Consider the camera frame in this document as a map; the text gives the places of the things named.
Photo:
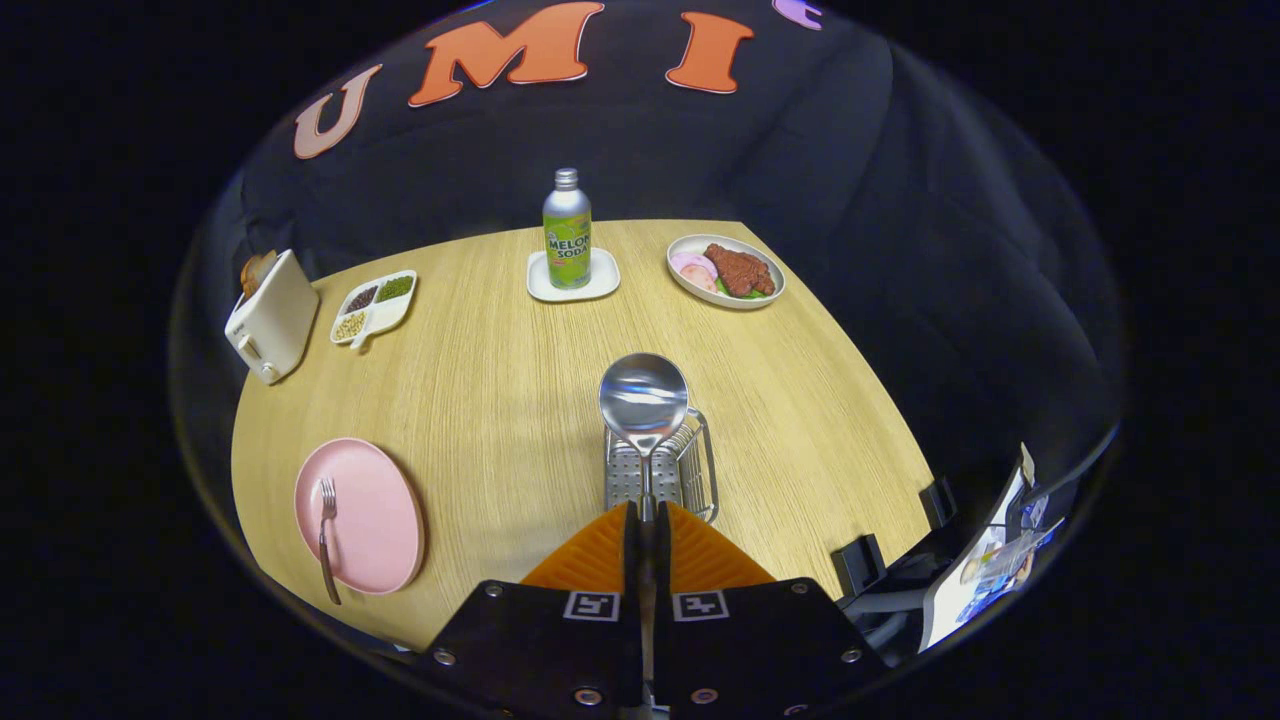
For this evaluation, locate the green soda bottle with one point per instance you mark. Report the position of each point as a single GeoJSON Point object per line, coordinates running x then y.
{"type": "Point", "coordinates": [567, 250]}

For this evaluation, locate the white toaster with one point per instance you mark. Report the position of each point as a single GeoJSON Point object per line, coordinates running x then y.
{"type": "Point", "coordinates": [275, 320]}

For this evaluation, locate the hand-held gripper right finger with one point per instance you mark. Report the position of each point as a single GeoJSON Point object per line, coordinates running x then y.
{"type": "Point", "coordinates": [662, 555]}

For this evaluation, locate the white divided dish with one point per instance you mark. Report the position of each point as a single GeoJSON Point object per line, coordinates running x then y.
{"type": "Point", "coordinates": [385, 312]}

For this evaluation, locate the black clamp block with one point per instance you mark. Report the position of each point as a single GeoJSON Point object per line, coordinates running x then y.
{"type": "Point", "coordinates": [938, 502]}
{"type": "Point", "coordinates": [858, 565]}

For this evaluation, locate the pink ham slices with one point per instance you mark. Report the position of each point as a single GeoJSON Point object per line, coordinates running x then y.
{"type": "Point", "coordinates": [692, 268]}

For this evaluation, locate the brown toast slices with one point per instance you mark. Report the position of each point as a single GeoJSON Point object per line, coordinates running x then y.
{"type": "Point", "coordinates": [256, 270]}

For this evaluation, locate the white printed sheet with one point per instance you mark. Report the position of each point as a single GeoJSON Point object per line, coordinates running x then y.
{"type": "Point", "coordinates": [950, 600]}

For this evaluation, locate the green lettuce leaf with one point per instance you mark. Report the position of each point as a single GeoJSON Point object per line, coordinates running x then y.
{"type": "Point", "coordinates": [722, 289]}

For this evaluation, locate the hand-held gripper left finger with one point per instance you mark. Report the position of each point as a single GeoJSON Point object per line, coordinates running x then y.
{"type": "Point", "coordinates": [631, 555]}

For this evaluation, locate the brown steak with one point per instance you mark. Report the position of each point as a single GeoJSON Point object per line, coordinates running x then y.
{"type": "Point", "coordinates": [740, 268]}

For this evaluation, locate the white square coaster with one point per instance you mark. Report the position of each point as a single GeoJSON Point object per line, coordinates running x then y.
{"type": "Point", "coordinates": [602, 285]}

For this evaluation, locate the dark red beans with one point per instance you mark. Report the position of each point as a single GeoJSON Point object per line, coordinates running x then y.
{"type": "Point", "coordinates": [361, 299]}

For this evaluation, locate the white oval food plate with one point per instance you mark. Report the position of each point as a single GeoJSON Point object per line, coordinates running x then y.
{"type": "Point", "coordinates": [690, 290]}

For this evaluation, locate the pale yellow beans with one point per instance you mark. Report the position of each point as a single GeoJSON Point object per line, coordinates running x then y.
{"type": "Point", "coordinates": [350, 326]}

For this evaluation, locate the black backdrop cloth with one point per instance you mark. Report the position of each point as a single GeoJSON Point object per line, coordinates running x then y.
{"type": "Point", "coordinates": [640, 150]}

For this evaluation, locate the green beans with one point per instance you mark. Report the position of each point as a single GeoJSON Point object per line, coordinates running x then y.
{"type": "Point", "coordinates": [395, 288]}

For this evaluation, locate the pink round plate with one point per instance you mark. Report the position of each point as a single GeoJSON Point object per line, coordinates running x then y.
{"type": "Point", "coordinates": [375, 520]}

